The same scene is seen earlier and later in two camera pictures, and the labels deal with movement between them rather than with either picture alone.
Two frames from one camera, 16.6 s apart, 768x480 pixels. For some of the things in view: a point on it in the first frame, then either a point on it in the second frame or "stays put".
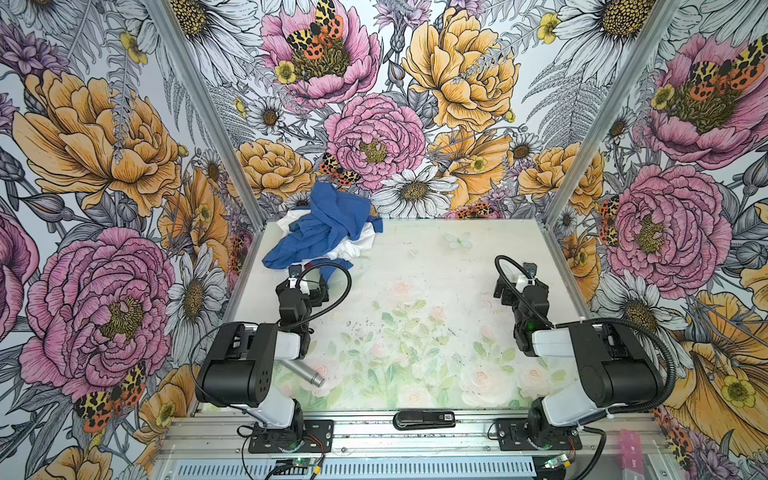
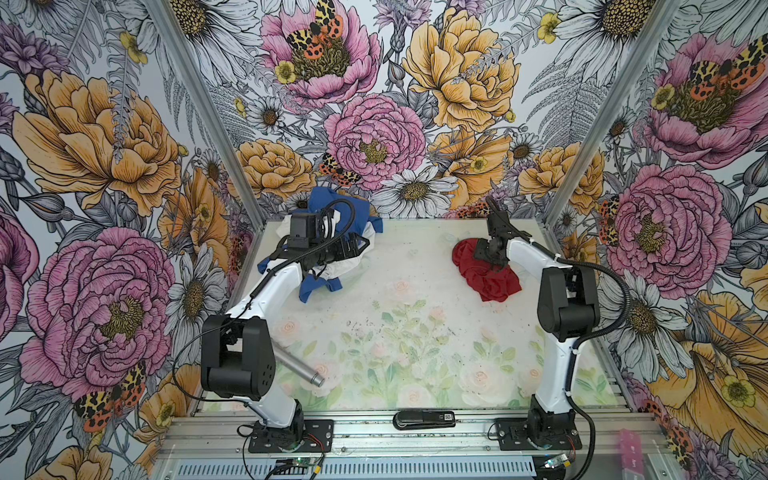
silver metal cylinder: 302,371 stays put
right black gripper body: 510,298 -> 486,250
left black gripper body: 315,299 -> 323,246
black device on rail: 423,419 stays put
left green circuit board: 294,466 stays put
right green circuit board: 557,461 stays put
